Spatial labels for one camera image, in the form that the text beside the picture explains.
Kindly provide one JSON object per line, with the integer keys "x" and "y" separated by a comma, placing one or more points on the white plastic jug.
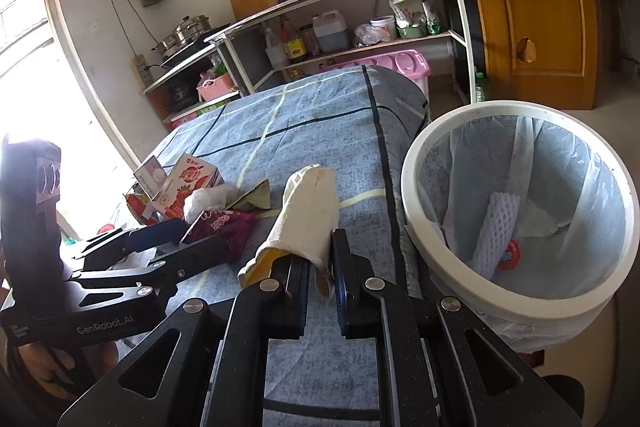
{"x": 275, "y": 52}

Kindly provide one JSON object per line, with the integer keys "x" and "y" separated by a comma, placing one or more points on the white round trash bin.
{"x": 425, "y": 252}

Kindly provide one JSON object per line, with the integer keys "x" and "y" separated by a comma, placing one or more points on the olive green triangular wrapper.
{"x": 255, "y": 199}

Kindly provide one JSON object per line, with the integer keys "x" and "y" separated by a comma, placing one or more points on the white metal shelf rack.
{"x": 245, "y": 57}

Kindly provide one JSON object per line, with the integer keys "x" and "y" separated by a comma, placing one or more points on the wooden door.
{"x": 540, "y": 7}

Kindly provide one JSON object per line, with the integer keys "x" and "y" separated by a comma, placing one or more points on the purple snack wrapper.
{"x": 225, "y": 227}

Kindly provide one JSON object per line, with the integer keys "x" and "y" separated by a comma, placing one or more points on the red crumpled packet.
{"x": 137, "y": 207}

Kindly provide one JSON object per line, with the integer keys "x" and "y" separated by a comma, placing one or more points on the steel steamer pot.
{"x": 185, "y": 34}

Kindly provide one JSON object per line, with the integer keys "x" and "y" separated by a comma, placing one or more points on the white food bag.
{"x": 407, "y": 9}

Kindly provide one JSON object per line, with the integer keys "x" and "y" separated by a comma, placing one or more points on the jug of dark liquid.
{"x": 331, "y": 34}

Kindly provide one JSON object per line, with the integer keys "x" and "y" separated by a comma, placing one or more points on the oil bottle yellow label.
{"x": 294, "y": 42}

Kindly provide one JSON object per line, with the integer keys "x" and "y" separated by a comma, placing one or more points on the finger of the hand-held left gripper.
{"x": 160, "y": 234}
{"x": 200, "y": 257}

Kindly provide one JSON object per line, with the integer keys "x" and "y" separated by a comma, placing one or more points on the pink basket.
{"x": 215, "y": 87}

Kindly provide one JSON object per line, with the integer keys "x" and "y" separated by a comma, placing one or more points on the green and white box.
{"x": 217, "y": 104}

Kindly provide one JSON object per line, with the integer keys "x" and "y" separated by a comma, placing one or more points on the orange round lid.
{"x": 510, "y": 257}

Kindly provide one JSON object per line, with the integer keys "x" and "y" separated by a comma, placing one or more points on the light purple drink carton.
{"x": 150, "y": 174}

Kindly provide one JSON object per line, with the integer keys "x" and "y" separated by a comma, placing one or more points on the white tissue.
{"x": 205, "y": 202}

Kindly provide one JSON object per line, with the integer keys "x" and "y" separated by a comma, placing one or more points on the black appliance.
{"x": 457, "y": 57}

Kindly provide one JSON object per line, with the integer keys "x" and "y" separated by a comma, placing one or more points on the crumpled clear plastic bag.
{"x": 370, "y": 36}

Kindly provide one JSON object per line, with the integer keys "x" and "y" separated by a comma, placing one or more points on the white power strip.
{"x": 142, "y": 72}

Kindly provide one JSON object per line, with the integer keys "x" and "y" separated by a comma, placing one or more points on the low white shelf rack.
{"x": 180, "y": 74}

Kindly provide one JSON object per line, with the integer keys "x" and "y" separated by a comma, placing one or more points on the person's left hand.
{"x": 42, "y": 364}

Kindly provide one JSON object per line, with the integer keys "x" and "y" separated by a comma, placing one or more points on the brown jar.
{"x": 310, "y": 41}

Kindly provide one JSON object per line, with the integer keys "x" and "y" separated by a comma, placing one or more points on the blue checked blanket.
{"x": 310, "y": 122}

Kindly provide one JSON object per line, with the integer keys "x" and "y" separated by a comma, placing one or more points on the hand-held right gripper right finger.
{"x": 342, "y": 297}

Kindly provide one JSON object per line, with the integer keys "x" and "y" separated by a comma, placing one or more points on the green bowl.
{"x": 412, "y": 33}

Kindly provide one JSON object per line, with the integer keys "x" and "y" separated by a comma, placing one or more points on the black rice cooker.
{"x": 181, "y": 94}

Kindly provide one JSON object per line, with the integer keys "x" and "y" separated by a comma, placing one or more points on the green plastic bottle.
{"x": 480, "y": 88}

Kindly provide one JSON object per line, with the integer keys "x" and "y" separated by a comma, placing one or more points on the green packet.
{"x": 432, "y": 19}

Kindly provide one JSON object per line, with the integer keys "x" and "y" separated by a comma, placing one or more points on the clear plastic bin liner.
{"x": 575, "y": 187}

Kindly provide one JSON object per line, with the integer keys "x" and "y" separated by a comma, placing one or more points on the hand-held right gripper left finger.
{"x": 299, "y": 307}

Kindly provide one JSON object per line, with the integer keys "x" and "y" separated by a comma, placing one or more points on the white tub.
{"x": 384, "y": 27}

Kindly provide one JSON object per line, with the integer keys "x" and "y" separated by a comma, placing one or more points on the red drink carton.
{"x": 185, "y": 182}

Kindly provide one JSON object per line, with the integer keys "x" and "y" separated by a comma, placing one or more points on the pink plastic storage box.
{"x": 395, "y": 67}

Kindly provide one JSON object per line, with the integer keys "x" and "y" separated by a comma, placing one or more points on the white foam fruit net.
{"x": 492, "y": 227}

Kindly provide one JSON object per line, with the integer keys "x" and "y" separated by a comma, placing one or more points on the black induction cooker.
{"x": 187, "y": 56}

